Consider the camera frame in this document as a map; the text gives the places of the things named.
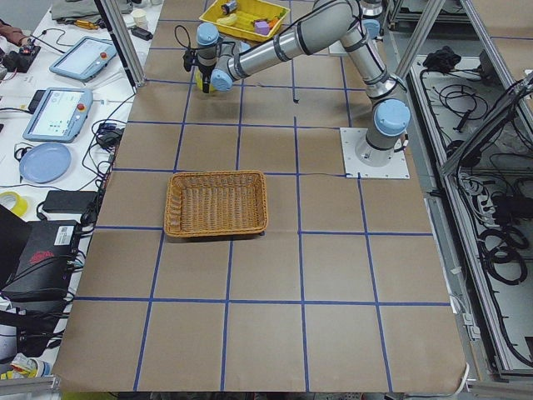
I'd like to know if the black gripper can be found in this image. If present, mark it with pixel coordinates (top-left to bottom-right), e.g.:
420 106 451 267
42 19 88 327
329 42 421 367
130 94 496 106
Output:
200 66 214 93

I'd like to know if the yellow clear tape roll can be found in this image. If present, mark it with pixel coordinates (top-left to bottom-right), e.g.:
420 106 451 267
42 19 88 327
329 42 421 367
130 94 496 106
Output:
194 69 217 93

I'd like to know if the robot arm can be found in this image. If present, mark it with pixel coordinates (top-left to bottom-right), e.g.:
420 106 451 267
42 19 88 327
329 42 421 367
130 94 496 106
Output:
192 1 411 152

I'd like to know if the spare yellow tape roll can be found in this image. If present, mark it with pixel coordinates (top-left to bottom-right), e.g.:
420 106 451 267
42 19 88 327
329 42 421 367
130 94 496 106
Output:
0 191 29 218

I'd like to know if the pale banana slice toy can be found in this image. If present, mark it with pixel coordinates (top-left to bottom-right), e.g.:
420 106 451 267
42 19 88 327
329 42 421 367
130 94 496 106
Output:
217 13 237 26

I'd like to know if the small black capped bottle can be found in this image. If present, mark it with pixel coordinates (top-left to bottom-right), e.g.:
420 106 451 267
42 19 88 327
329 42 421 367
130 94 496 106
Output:
221 0 238 15

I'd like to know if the purple foam cube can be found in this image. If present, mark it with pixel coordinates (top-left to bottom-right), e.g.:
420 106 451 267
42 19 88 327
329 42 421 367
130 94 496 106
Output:
254 22 271 36

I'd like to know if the yellow woven tray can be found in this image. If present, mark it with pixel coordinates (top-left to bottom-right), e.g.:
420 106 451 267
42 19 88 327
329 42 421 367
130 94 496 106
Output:
199 0 291 42

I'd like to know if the orange toy carrot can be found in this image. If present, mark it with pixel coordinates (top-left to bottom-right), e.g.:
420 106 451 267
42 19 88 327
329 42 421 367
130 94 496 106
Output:
268 9 286 28

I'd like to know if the teach pendant tablet far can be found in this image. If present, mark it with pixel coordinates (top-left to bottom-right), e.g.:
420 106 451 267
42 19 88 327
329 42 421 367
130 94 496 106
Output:
49 36 117 83

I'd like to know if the teach pendant tablet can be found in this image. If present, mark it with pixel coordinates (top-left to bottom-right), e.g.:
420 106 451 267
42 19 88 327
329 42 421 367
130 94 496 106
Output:
22 87 93 143
49 36 117 83

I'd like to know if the brown wicker basket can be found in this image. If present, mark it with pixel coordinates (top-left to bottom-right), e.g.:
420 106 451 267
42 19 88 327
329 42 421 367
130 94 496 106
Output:
163 170 268 238

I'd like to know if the teach pendant tablet near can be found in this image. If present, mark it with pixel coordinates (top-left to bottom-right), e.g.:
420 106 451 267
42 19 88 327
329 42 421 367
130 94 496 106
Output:
22 87 93 143

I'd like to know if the blue plate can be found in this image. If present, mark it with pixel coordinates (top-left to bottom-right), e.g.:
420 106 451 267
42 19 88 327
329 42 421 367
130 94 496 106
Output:
19 142 72 183

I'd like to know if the black power adapter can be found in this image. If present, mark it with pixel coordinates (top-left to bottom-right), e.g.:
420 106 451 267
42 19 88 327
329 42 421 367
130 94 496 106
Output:
37 190 97 220

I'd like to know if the black computer box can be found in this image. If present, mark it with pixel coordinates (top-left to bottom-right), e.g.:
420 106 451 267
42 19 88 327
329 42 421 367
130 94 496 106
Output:
1 207 82 303

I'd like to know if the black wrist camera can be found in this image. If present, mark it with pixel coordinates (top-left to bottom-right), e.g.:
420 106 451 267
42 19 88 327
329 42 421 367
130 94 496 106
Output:
182 49 197 73

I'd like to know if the aluminium frame post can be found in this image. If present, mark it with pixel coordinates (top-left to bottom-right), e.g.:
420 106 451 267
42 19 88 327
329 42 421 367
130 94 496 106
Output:
95 0 146 88

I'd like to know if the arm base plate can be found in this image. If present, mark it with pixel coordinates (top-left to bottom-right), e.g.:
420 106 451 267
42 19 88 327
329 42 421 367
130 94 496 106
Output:
340 127 410 179

